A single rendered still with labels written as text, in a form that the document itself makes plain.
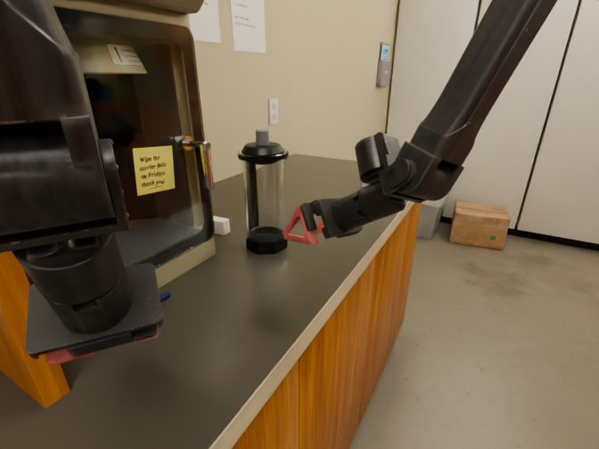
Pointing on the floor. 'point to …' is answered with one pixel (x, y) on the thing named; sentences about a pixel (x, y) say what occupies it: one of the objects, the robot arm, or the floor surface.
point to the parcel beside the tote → (479, 225)
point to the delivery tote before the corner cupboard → (430, 217)
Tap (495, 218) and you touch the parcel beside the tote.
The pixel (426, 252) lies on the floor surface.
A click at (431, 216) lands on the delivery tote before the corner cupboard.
